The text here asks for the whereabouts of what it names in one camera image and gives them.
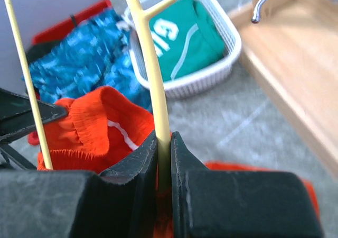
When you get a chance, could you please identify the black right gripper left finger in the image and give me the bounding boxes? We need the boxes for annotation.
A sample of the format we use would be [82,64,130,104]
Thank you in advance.
[1,134,157,237]

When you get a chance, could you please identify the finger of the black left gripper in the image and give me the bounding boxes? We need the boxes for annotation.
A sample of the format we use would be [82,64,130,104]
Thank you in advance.
[1,89,68,143]

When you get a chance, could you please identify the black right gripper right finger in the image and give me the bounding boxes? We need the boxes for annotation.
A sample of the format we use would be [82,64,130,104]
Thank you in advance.
[171,132,324,237]

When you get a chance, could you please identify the orange drawstring shorts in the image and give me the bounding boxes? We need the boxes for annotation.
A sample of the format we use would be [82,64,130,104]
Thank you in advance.
[44,87,319,237]

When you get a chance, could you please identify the yellow plastic hanger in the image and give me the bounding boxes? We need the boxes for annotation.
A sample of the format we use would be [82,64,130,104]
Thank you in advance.
[0,0,280,194]

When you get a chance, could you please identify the blue patterned shorts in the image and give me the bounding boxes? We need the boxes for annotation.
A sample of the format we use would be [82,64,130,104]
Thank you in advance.
[29,8,152,111]

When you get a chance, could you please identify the green shorts with white letters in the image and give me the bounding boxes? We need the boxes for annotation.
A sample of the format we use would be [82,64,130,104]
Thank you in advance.
[149,0,228,82]

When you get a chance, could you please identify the black garment in tray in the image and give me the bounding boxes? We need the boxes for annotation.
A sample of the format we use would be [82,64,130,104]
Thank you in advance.
[26,41,60,65]

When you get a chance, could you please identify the red plastic tray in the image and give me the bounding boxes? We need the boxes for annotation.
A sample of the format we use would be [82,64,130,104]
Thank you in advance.
[32,0,112,44]

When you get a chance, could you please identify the white perforated plastic basket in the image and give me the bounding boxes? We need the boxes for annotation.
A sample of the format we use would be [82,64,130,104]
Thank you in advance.
[129,0,242,99]

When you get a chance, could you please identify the wooden clothes rack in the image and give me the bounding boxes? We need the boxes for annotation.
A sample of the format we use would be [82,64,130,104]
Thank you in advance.
[229,0,337,176]

